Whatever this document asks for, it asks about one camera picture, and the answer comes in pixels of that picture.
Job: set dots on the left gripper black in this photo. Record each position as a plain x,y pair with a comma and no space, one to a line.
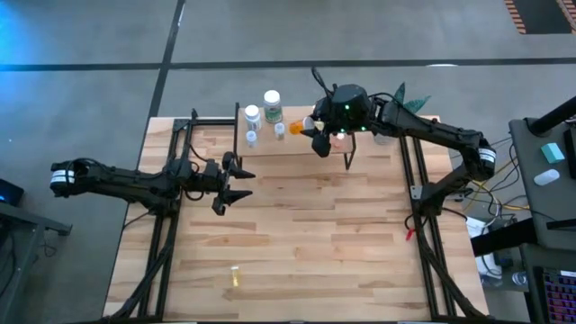
218,207

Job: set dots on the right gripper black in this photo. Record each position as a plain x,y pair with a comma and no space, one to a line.
346,112

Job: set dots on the yellow vial white cap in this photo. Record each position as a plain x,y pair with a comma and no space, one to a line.
319,125
234,276

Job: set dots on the orange bottle white cap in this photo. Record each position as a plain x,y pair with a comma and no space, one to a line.
295,128

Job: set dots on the large green label bottle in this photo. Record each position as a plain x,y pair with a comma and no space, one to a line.
272,112

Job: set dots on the small clear bottle pink label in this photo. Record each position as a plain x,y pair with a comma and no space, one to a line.
251,136

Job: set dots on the large white bottle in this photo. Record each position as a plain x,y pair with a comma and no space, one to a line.
252,111

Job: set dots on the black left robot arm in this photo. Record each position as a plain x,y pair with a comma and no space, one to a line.
117,186

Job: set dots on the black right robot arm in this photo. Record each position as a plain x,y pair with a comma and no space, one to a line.
432,130

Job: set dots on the snake plant in white pot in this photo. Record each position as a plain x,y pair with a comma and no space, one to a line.
416,104

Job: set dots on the small red clip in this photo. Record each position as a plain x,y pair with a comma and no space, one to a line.
410,234

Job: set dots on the white power adapter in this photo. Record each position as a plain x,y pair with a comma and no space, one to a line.
488,267
474,227

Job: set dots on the dark grey table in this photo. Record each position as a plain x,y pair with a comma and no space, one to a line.
40,222

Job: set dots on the black keyboard desk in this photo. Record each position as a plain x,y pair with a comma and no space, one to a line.
504,236

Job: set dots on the black device with blue light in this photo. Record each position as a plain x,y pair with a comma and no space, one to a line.
11,193

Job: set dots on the dark grey desk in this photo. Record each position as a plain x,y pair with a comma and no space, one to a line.
535,202

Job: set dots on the white oblong object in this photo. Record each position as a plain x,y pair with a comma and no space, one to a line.
546,177

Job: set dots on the teal box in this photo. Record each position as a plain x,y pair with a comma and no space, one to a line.
552,153

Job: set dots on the black monitor pole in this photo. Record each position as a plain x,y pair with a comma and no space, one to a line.
553,117

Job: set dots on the clear drinking glass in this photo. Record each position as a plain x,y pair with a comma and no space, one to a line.
518,279

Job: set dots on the black mat with striped edge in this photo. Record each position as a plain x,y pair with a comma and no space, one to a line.
540,15

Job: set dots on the black rectangular device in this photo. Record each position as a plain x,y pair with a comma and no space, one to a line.
571,153

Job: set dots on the black flat bar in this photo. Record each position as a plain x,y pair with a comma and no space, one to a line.
562,224

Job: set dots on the backlit computer keyboard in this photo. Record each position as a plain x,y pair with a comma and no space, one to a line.
560,299

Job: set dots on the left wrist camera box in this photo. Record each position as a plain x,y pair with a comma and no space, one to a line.
212,173

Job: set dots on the wooden shelf black metal frame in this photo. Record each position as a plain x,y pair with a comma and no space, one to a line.
265,148

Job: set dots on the black aluminium rig frame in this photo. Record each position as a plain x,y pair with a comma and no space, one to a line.
211,122

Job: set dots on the silver metal bracket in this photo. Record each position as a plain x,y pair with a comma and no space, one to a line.
416,192

